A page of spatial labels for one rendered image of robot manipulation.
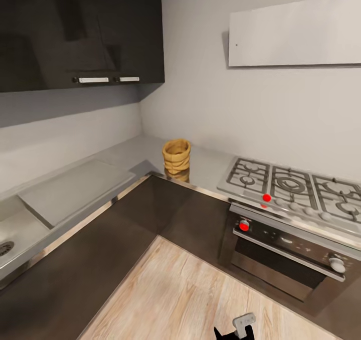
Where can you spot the burner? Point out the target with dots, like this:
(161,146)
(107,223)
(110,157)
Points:
(329,200)

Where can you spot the drop in sink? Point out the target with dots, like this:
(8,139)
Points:
(30,215)

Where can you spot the popcorn bag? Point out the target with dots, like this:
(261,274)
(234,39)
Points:
(176,155)

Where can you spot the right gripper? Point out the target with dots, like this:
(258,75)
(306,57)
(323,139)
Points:
(232,336)

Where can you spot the oven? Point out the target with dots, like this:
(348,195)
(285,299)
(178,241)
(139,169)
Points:
(304,269)

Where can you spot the cabinet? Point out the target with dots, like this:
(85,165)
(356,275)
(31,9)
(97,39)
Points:
(64,44)

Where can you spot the range hood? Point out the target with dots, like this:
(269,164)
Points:
(297,33)

